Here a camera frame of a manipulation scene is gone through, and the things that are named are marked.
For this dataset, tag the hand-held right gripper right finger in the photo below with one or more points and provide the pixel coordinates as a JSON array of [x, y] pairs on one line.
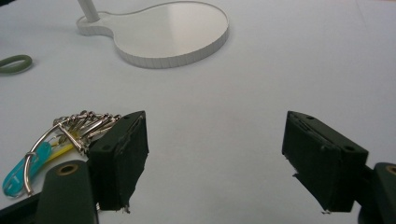
[[323, 165]]

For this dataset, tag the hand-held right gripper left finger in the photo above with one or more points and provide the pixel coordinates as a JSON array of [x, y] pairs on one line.
[[120, 161]]

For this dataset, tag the white stand with pole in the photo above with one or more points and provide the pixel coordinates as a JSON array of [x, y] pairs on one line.
[[174, 37]]

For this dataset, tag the white table mat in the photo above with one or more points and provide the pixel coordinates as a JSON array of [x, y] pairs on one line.
[[218, 118]]

